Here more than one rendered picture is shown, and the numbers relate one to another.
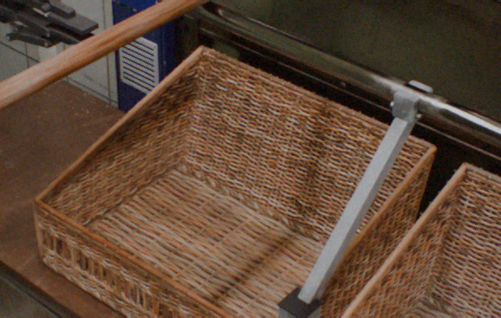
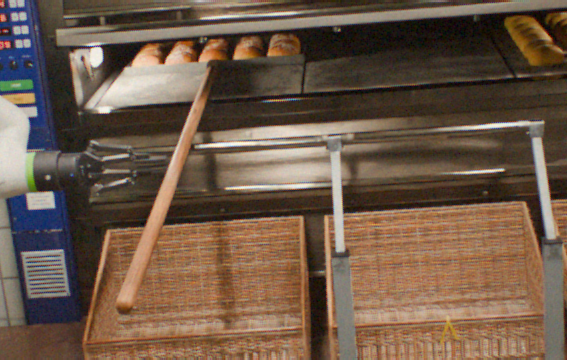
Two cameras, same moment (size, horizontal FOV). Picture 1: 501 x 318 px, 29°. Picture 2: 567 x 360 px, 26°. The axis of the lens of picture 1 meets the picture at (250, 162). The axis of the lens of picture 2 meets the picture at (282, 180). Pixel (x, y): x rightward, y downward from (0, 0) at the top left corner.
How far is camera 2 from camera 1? 193 cm
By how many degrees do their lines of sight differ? 35
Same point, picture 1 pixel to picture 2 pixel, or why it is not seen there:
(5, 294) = not seen: outside the picture
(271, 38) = (241, 144)
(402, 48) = (260, 165)
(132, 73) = (40, 285)
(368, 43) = (236, 171)
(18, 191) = not seen: outside the picture
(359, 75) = (303, 140)
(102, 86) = (0, 319)
